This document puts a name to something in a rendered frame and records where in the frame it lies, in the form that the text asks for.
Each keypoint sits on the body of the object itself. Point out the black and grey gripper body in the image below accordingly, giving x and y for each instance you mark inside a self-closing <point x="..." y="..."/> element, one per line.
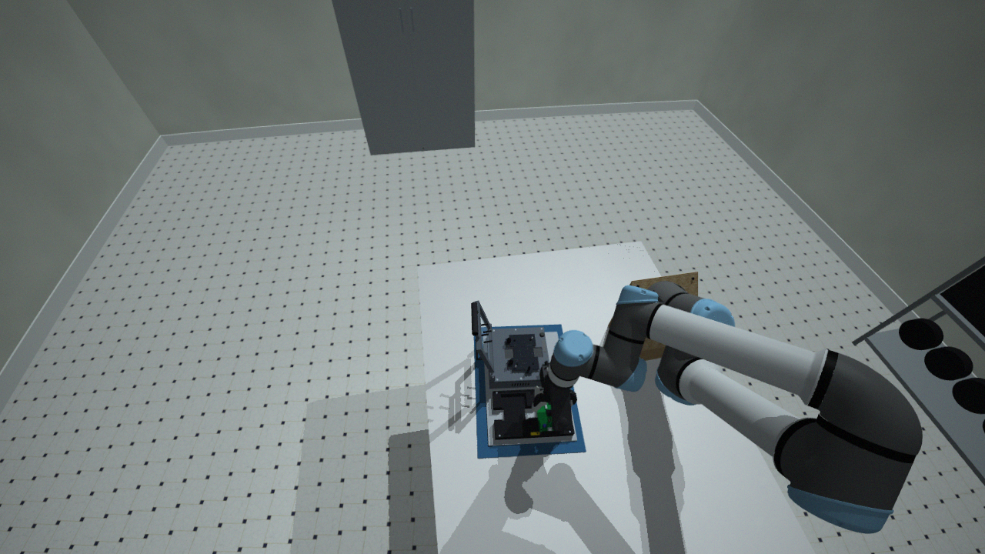
<point x="545" y="380"/>

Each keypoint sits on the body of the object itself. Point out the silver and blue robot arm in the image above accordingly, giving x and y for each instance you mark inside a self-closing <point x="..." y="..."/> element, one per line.
<point x="852" y="482"/>

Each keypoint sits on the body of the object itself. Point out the green circuit board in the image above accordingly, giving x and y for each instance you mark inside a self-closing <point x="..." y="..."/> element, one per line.
<point x="544" y="418"/>

